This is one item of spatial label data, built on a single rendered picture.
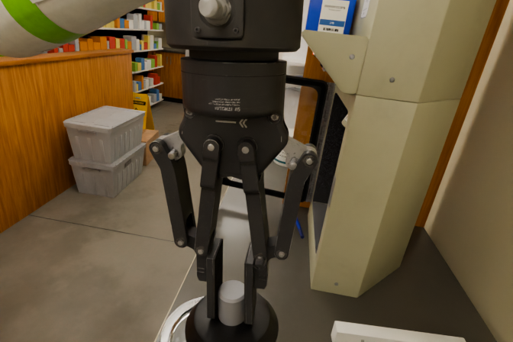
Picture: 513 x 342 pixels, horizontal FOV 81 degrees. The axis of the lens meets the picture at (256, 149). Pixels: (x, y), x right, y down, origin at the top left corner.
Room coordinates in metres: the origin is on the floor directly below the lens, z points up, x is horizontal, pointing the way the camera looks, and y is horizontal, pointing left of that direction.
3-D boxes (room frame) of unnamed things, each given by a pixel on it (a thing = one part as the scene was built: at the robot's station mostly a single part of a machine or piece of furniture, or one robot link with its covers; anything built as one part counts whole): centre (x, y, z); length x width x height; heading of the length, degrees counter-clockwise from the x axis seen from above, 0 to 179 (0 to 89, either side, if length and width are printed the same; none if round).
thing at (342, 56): (0.72, -0.13, 1.46); 0.32 x 0.11 x 0.10; 175
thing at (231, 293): (0.22, 0.00, 1.24); 0.09 x 0.09 x 0.07
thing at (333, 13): (0.67, -0.12, 1.54); 0.05 x 0.05 x 0.06; 79
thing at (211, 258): (0.22, 0.02, 1.28); 0.03 x 0.01 x 0.07; 174
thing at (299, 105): (0.90, -0.03, 1.19); 0.30 x 0.01 x 0.40; 78
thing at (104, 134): (2.52, 1.33, 0.49); 0.60 x 0.42 x 0.33; 175
